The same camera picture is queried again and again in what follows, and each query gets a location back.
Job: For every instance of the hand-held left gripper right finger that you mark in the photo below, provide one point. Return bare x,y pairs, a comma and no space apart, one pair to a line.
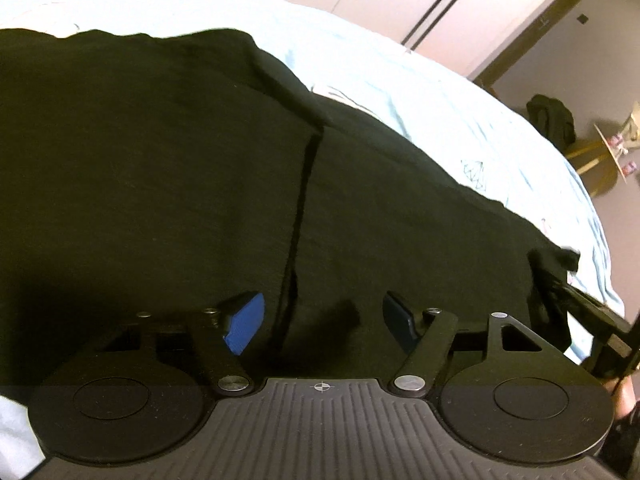
398,321

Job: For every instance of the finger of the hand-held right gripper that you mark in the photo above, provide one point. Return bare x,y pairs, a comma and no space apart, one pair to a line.
559,294

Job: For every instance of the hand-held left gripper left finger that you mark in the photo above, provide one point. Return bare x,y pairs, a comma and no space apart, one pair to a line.
244,324

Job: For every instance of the black pants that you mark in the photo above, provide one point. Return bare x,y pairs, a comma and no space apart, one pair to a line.
150,185

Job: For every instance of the person's right hand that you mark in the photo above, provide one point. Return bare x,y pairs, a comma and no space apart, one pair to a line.
622,400

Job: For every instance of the round wooden side table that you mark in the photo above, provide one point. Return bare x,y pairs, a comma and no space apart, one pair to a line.
607,147

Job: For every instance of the black bag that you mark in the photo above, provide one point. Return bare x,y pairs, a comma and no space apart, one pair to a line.
550,116

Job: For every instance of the light blue bed sheet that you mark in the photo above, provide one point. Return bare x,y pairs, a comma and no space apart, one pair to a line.
410,70

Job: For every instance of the brown door frame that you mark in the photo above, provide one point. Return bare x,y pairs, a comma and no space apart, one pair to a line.
540,19

